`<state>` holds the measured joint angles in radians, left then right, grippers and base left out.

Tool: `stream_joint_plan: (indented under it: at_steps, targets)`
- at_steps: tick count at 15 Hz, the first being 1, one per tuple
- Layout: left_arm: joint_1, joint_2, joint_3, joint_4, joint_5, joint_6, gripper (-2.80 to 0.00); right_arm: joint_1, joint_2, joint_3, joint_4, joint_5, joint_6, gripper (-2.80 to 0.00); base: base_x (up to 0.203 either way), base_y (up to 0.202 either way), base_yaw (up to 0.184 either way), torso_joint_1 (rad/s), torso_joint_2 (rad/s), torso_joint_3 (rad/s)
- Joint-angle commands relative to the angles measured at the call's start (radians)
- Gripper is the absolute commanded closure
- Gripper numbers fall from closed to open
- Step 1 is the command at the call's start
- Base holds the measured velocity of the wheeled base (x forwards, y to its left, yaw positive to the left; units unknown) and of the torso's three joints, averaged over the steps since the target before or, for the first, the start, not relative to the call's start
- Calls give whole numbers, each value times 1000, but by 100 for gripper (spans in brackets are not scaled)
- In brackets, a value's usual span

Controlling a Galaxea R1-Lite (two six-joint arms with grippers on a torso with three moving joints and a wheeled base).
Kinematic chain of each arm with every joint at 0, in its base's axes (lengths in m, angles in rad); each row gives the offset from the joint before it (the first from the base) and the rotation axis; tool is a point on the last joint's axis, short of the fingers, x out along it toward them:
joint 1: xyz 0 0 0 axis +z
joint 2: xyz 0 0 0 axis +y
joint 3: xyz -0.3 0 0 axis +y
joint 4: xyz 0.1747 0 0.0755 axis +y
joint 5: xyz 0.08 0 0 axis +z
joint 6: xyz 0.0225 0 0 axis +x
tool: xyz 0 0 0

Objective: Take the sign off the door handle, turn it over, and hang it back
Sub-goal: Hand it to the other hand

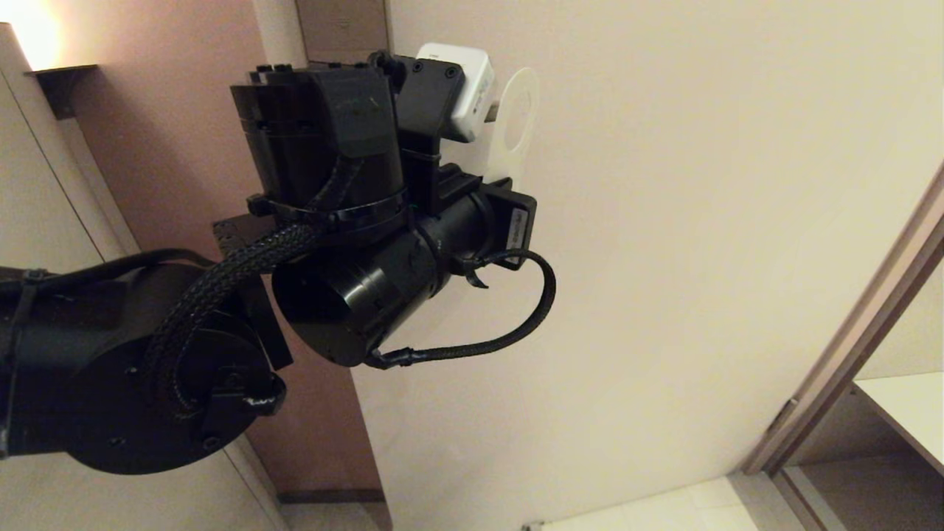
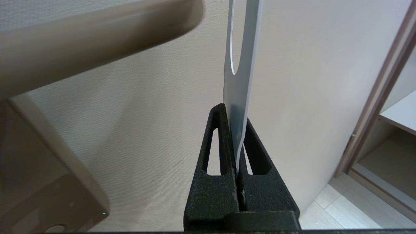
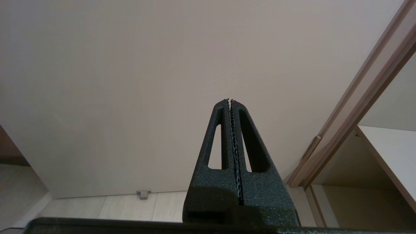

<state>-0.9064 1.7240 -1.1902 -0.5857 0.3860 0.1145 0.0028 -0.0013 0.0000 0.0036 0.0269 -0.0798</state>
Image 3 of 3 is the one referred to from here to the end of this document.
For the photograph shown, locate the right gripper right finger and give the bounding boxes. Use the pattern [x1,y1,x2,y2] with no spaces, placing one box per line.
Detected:
[227,99,302,227]

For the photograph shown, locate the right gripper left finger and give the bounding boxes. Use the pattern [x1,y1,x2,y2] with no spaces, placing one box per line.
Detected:
[182,98,242,225]

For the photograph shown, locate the white door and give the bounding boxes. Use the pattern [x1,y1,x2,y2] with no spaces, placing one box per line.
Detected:
[0,0,405,199]

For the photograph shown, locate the white shelf board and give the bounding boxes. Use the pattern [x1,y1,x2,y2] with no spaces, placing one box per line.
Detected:
[356,125,416,213]

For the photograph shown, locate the brown closet frame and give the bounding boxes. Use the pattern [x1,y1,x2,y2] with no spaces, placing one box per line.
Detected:
[288,0,416,228]

